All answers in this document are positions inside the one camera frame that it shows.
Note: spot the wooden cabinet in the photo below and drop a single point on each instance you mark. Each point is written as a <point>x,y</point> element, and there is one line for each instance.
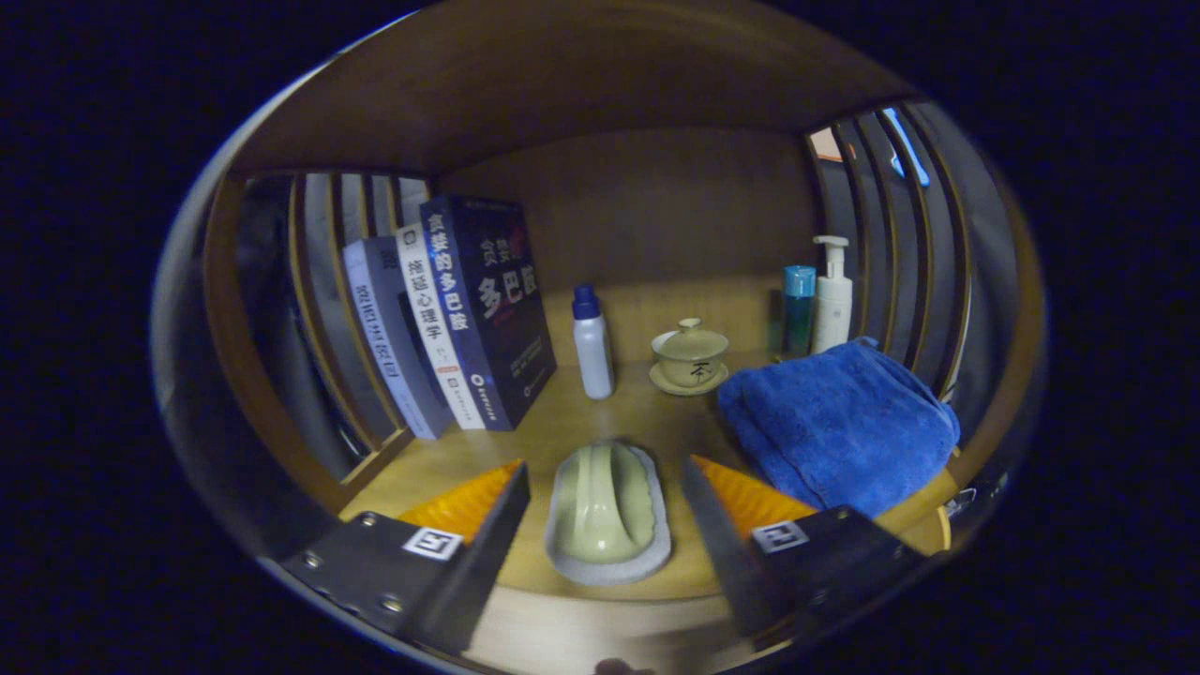
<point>609,75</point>

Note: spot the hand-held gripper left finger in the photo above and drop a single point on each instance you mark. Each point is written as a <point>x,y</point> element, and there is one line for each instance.
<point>487,553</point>

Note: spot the white bottle blue cap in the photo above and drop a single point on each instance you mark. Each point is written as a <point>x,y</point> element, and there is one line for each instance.
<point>593,356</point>

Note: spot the blue towel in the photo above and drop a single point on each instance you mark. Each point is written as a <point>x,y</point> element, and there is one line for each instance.
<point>834,431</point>

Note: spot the white pump bottle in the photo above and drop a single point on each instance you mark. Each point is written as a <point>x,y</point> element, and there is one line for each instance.
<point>832,309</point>

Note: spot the beige lidded teacup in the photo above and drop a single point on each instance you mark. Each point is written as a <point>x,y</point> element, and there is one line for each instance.
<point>692,361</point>

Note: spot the teal bottle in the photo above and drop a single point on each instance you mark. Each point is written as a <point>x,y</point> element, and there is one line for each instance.
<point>799,314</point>

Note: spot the dark navy book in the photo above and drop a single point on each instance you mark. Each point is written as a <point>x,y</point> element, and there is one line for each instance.
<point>502,309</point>

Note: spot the pale blue book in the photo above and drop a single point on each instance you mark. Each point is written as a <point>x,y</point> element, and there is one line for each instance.
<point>394,347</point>

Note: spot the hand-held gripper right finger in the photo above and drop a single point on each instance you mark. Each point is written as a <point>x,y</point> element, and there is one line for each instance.
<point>727,553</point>

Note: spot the wooden countertop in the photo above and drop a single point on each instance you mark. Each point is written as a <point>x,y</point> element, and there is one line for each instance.
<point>647,422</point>

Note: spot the green scrub brush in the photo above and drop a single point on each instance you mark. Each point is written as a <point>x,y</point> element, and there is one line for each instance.
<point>605,506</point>

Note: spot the white book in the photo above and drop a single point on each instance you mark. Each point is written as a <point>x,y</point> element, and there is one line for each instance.
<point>433,319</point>

